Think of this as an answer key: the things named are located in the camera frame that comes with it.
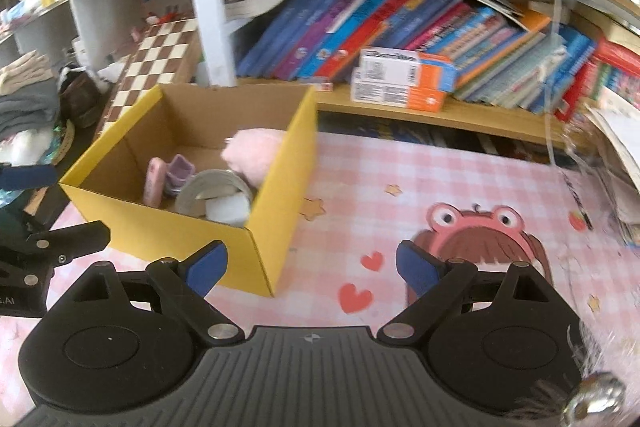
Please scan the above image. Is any checkered game board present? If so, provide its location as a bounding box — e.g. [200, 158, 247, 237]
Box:
[94, 18, 202, 139]

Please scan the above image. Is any orange white box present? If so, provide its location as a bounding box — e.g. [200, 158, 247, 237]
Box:
[350, 68, 447, 113]
[359, 48, 458, 93]

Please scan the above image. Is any stack of papers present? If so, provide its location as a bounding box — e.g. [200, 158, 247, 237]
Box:
[585, 88, 639, 251]

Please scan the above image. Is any wooden bookshelf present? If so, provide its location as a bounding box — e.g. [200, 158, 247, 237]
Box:
[192, 0, 639, 145]

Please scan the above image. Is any row of books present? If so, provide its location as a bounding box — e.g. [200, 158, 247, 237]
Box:
[227, 0, 639, 120]

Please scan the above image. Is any yellow cardboard box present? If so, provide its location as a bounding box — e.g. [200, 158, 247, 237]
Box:
[61, 83, 317, 297]

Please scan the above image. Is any upper orange white box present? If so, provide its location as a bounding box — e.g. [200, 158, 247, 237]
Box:
[359, 48, 458, 93]

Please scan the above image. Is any white cable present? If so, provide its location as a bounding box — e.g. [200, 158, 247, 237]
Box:
[494, 0, 591, 168]

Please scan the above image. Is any clear tape roll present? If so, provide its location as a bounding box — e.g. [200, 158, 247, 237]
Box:
[175, 169, 253, 221]

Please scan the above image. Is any lower orange white box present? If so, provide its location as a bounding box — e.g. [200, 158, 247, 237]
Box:
[350, 68, 447, 113]

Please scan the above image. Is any black pencil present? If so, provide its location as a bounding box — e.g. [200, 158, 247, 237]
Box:
[559, 169, 594, 232]

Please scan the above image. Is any pink plush toy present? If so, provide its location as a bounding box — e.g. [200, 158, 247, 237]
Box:
[220, 128, 286, 188]

